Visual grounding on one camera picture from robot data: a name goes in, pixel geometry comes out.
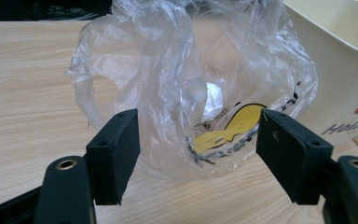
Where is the cream plastic trash bin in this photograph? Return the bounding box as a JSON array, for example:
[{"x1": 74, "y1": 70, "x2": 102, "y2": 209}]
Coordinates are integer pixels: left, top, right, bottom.
[{"x1": 282, "y1": 0, "x2": 358, "y2": 147}]

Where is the crumpled white paper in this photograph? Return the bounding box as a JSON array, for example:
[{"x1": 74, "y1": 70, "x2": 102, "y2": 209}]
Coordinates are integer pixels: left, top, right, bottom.
[{"x1": 200, "y1": 81, "x2": 225, "y2": 123}]

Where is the yellow printed wrapper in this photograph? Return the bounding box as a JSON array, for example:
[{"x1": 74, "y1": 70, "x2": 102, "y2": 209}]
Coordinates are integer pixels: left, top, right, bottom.
[{"x1": 186, "y1": 81, "x2": 303, "y2": 165}]

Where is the clear plastic bag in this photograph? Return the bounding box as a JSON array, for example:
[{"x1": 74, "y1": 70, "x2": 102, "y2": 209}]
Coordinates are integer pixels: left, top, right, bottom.
[{"x1": 65, "y1": 0, "x2": 320, "y2": 182}]

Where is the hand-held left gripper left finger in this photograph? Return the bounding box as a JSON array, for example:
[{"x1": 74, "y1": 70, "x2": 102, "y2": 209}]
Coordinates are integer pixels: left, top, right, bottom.
[{"x1": 85, "y1": 107, "x2": 142, "y2": 207}]

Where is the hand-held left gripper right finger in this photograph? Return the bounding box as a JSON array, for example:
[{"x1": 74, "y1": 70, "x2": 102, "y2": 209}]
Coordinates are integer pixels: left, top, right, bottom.
[{"x1": 255, "y1": 107, "x2": 335, "y2": 206}]

